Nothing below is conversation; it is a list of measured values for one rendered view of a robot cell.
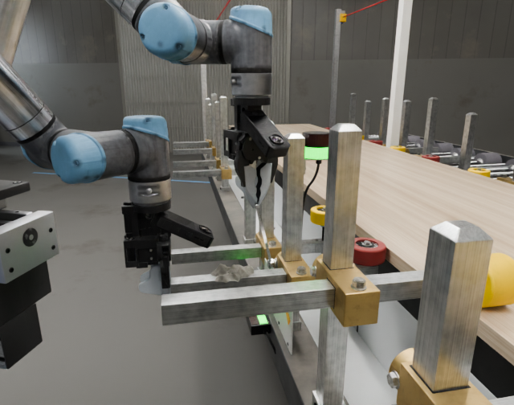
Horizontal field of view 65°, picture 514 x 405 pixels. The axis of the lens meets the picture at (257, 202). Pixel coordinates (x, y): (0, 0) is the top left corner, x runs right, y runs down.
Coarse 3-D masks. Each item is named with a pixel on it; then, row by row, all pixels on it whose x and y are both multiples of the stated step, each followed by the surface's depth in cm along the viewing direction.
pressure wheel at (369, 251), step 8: (360, 240) 88; (368, 240) 88; (376, 240) 87; (360, 248) 83; (368, 248) 83; (376, 248) 83; (384, 248) 83; (360, 256) 83; (368, 256) 82; (376, 256) 82; (384, 256) 84; (360, 264) 83; (368, 264) 83; (376, 264) 83
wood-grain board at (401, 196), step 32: (288, 128) 315; (320, 128) 315; (384, 160) 183; (416, 160) 183; (320, 192) 129; (384, 192) 129; (416, 192) 129; (448, 192) 129; (480, 192) 129; (512, 192) 129; (384, 224) 99; (416, 224) 99; (480, 224) 99; (512, 224) 99; (416, 256) 81; (512, 256) 81; (480, 320) 59; (512, 320) 59; (512, 352) 54
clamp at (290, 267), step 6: (276, 258) 91; (282, 258) 87; (282, 264) 85; (288, 264) 84; (294, 264) 84; (300, 264) 84; (306, 264) 84; (288, 270) 82; (294, 270) 82; (306, 270) 82; (288, 276) 81; (294, 276) 79; (300, 276) 79; (306, 276) 79; (312, 276) 80; (288, 282) 81
